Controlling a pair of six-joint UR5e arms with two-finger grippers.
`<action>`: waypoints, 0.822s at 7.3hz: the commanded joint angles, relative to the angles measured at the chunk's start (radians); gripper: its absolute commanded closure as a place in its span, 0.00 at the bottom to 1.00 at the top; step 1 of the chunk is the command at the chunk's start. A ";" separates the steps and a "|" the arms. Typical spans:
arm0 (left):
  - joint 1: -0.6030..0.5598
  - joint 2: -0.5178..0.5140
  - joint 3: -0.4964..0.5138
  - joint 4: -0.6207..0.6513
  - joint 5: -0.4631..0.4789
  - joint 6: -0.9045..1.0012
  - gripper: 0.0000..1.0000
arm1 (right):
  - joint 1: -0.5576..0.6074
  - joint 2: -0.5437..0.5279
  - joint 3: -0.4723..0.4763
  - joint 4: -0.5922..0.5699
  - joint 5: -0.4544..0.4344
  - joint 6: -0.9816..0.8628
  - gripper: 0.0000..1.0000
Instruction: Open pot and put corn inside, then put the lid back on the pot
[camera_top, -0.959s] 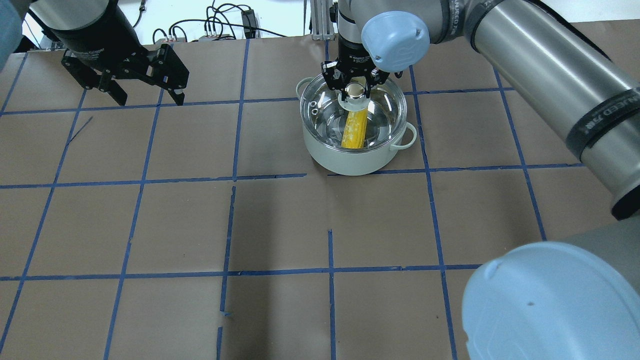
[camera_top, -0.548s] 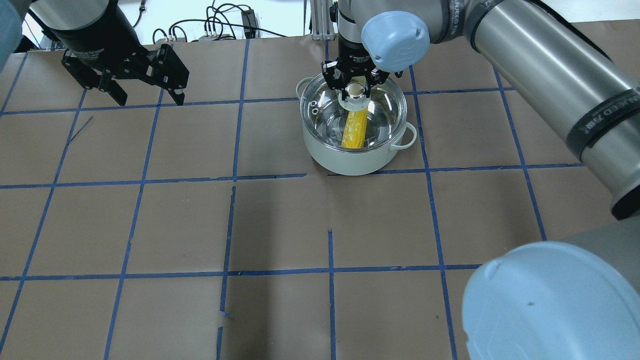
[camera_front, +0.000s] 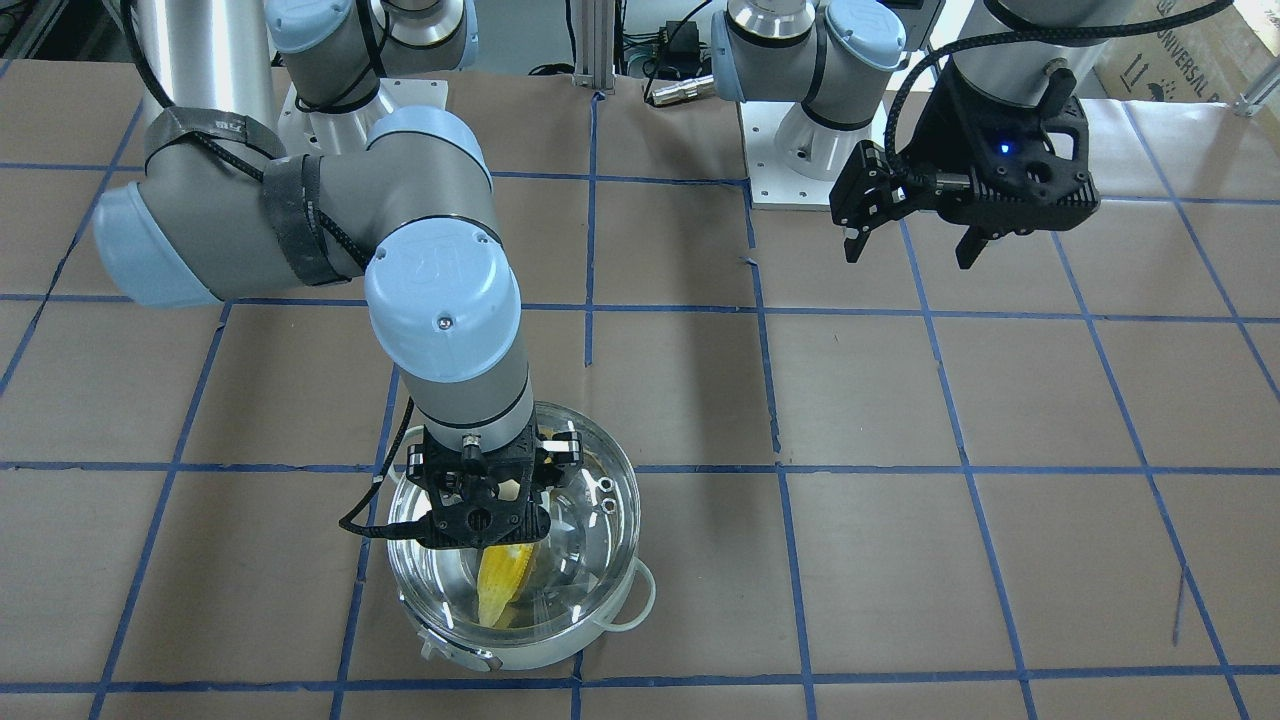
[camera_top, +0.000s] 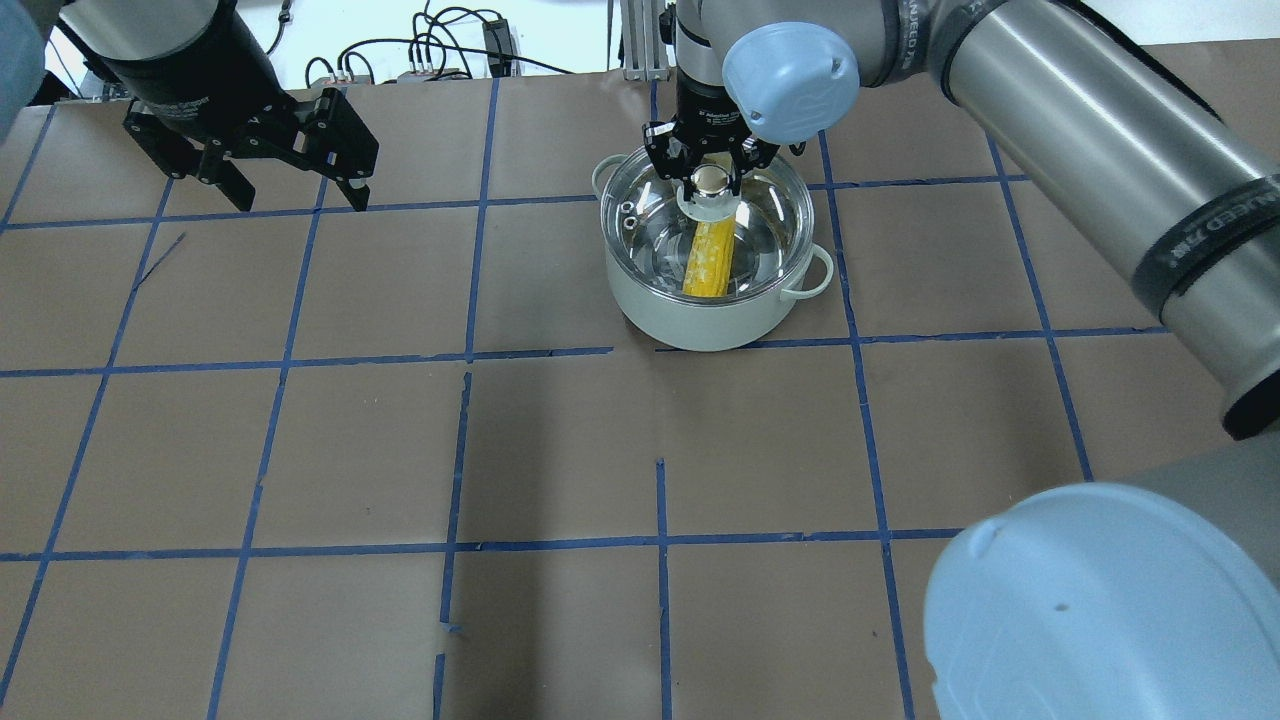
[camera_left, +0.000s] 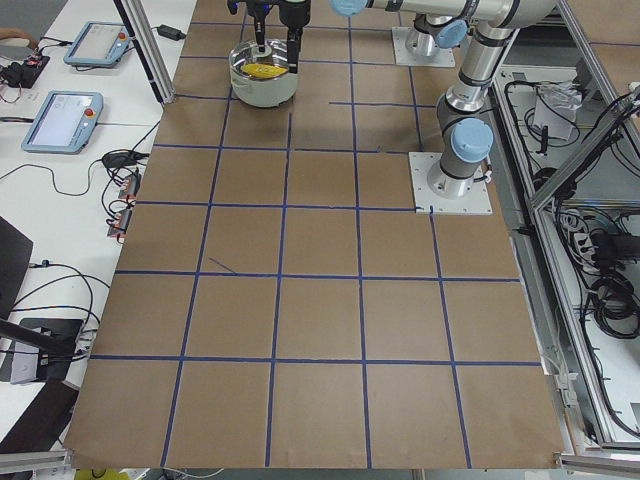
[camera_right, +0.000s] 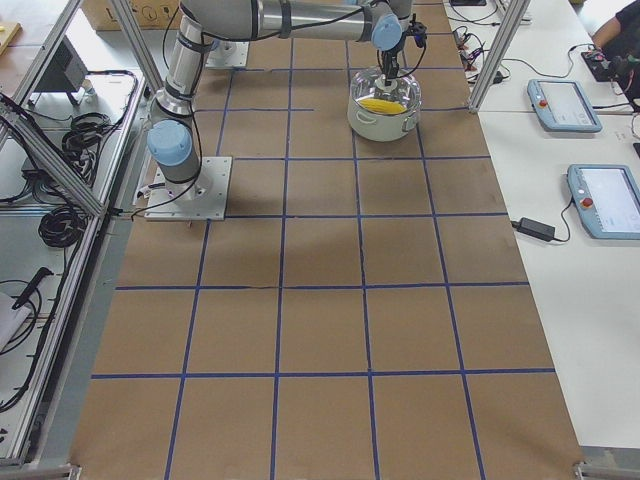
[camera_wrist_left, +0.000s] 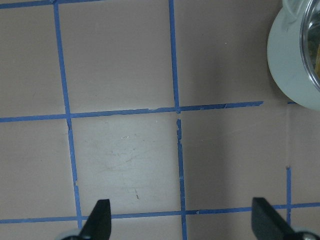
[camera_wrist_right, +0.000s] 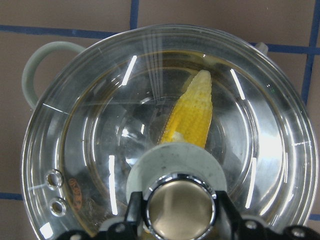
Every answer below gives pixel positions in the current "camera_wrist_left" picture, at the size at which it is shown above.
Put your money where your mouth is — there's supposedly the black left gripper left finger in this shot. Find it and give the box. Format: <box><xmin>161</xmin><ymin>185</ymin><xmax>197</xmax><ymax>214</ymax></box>
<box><xmin>79</xmin><ymin>199</ymin><xmax>111</xmax><ymax>240</ymax></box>

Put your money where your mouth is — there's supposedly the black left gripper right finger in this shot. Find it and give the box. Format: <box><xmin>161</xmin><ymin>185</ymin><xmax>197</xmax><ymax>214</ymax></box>
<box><xmin>251</xmin><ymin>197</ymin><xmax>296</xmax><ymax>240</ymax></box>

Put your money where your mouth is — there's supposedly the yellow corn cob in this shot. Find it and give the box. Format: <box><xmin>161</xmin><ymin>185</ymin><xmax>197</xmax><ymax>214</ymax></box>
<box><xmin>314</xmin><ymin>44</ymin><xmax>320</xmax><ymax>78</ymax></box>

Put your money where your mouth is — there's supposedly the pale green steel pot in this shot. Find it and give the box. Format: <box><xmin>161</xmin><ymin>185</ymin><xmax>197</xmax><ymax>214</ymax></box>
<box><xmin>267</xmin><ymin>0</ymin><xmax>320</xmax><ymax>111</ymax></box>

